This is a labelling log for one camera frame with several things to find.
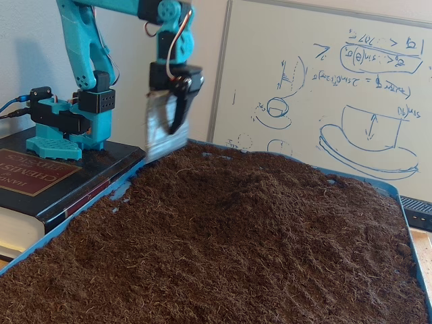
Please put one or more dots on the whiteboard with blue drawings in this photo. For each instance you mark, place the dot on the whiteboard with blue drawings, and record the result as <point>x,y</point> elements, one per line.
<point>263,50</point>

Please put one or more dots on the silver taped scoop gripper finger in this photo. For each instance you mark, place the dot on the silver taped scoop gripper finger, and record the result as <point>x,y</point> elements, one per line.
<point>157,128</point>

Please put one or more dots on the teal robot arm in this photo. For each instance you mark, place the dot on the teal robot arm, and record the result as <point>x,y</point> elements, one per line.
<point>79,50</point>

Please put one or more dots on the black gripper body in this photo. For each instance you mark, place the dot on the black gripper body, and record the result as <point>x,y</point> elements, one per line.
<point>161,77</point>

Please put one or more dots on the black chemistry physics handbook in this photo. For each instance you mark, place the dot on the black chemistry physics handbook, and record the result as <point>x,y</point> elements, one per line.
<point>67,195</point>

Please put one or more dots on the blue plastic tray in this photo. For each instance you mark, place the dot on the blue plastic tray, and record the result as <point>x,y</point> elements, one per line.
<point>119,196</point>

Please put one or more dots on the black slim gripper finger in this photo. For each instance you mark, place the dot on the black slim gripper finger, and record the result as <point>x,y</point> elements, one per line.
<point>182,101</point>

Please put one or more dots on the blue tray of soil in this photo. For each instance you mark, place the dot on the blue tray of soil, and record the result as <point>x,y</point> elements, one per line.
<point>219,253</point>

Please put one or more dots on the black controller board box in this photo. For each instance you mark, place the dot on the black controller board box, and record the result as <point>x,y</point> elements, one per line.
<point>40,94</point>

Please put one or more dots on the black vented device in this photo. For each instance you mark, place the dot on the black vented device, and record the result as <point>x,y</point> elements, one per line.
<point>416,211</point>

